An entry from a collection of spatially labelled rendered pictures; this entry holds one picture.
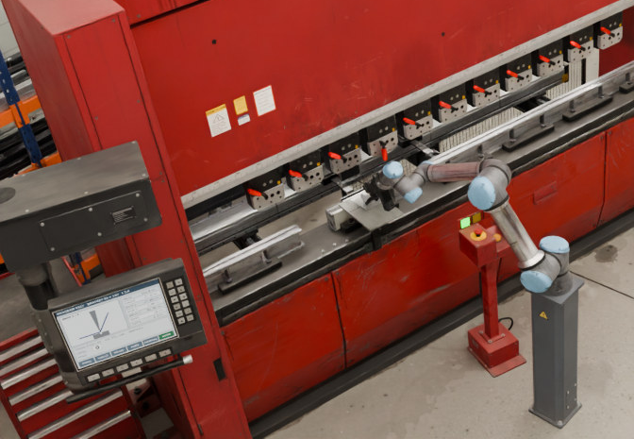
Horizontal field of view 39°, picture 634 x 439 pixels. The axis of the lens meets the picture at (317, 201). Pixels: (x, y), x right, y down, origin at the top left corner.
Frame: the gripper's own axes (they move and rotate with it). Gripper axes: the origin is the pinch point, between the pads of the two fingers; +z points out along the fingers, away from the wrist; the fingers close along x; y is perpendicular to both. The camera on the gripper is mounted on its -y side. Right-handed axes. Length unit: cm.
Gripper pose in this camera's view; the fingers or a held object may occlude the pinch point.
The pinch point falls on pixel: (371, 203)
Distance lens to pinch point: 407.2
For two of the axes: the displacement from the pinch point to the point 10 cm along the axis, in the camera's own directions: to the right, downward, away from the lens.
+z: -2.6, 3.7, 8.9
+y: -5.5, -8.1, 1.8
